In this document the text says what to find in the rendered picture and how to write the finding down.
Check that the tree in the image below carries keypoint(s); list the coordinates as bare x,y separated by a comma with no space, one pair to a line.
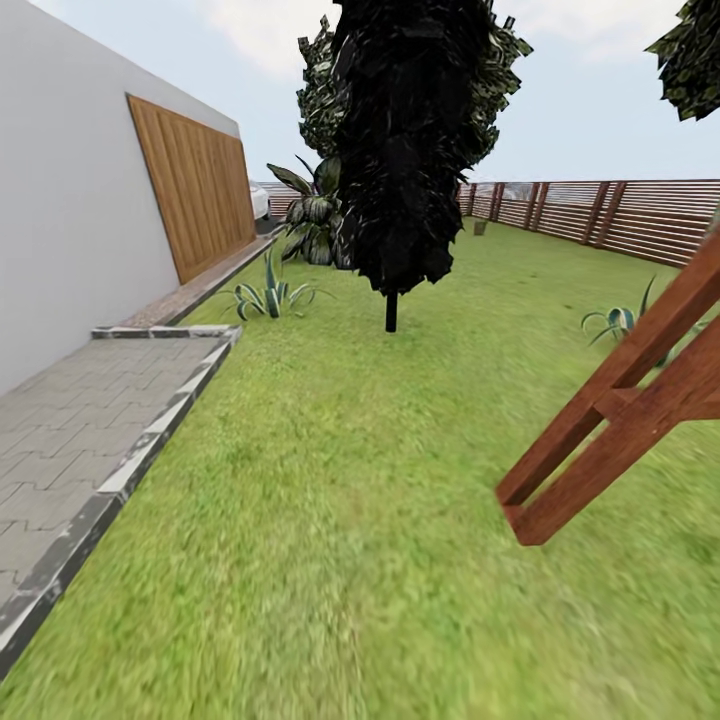
496,76
406,134
491,107
691,77
316,134

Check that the car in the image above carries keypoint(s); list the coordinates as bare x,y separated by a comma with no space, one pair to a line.
263,203

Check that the driveway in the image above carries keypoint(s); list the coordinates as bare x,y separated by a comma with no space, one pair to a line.
266,227

